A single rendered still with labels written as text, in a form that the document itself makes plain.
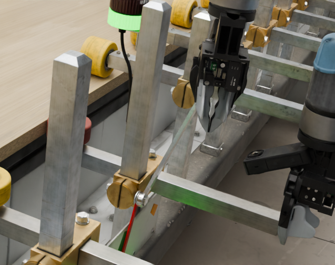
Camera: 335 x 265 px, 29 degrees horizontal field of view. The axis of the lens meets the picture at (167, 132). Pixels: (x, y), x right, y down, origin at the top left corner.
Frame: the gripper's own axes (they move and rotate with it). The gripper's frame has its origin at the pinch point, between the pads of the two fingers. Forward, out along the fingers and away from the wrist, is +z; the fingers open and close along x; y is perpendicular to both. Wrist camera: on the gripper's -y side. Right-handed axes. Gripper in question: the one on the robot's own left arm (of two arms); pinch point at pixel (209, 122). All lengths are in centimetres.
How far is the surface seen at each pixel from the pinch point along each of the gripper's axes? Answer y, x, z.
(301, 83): -256, 68, 79
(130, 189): 3.8, -11.3, 12.3
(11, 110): -11.1, -35.3, 8.4
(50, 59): -40, -34, 8
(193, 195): 0.6, -0.5, 13.7
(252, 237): -119, 35, 98
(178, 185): -0.6, -3.2, 12.8
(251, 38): -67, 12, 4
